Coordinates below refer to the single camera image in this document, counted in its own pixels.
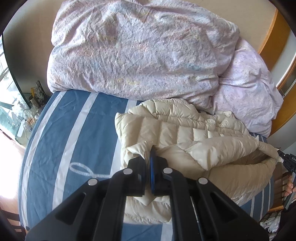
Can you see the dark wooden chair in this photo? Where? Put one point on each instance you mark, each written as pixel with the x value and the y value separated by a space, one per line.
pixel 281 176

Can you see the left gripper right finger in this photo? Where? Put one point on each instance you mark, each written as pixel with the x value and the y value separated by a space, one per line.
pixel 200 210

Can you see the beige quilted down jacket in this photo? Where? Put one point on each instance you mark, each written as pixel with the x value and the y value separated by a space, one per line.
pixel 217 147

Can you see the blue striped bed sheet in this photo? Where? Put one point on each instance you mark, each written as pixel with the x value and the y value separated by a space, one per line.
pixel 73 140

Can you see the cluttered glass side table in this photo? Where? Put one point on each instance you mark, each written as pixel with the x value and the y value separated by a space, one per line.
pixel 20 112

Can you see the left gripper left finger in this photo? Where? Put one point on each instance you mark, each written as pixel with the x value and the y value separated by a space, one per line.
pixel 95 210

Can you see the pink floral duvet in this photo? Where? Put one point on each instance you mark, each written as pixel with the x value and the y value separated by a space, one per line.
pixel 143 50

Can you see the wooden door frame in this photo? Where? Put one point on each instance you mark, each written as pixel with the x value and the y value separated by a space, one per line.
pixel 278 52

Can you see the person's right hand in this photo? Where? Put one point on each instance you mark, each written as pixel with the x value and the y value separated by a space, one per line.
pixel 289 189

